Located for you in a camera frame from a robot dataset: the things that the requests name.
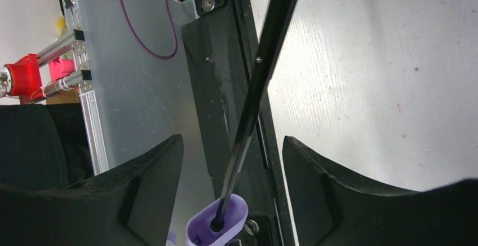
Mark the aluminium frame rail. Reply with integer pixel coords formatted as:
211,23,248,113
61,0,109,175

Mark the lilac folding umbrella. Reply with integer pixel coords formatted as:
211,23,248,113
185,0,297,245

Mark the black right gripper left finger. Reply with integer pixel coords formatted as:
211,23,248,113
1,134,184,245

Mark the red fixture on rails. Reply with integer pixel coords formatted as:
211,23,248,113
1,54,75,104

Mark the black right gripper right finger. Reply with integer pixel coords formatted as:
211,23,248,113
282,137,477,245

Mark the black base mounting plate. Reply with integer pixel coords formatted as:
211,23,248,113
181,0,295,245

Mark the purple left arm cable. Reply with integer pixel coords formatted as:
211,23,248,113
113,0,179,60

